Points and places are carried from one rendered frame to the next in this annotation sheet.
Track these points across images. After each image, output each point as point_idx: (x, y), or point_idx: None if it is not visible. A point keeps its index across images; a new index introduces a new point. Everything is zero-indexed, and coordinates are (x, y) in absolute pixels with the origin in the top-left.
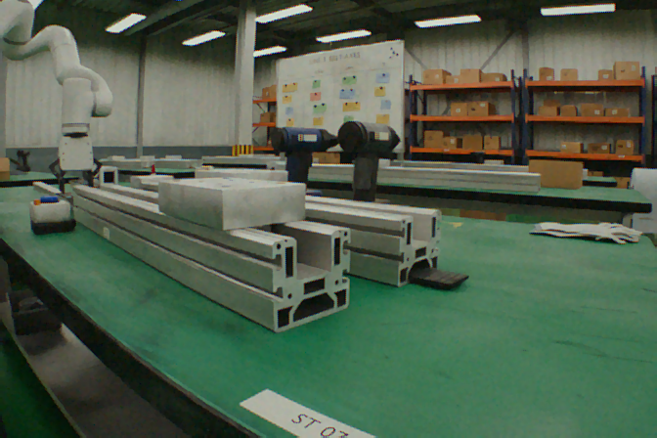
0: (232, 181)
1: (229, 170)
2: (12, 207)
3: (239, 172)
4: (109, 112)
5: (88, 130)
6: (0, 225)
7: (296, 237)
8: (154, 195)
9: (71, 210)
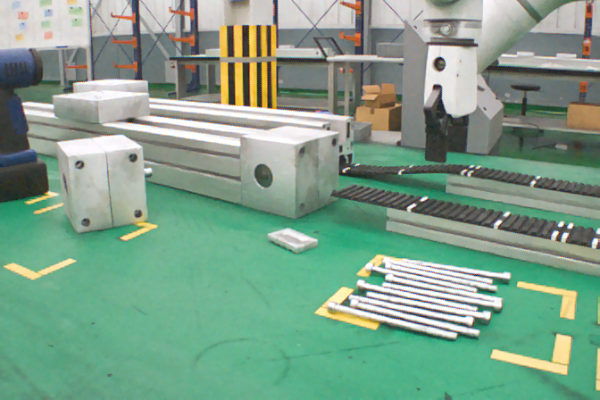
0: (106, 82)
1: (110, 94)
2: (585, 181)
3: (100, 90)
4: None
5: (427, 33)
6: (407, 148)
7: None
8: (179, 107)
9: (444, 185)
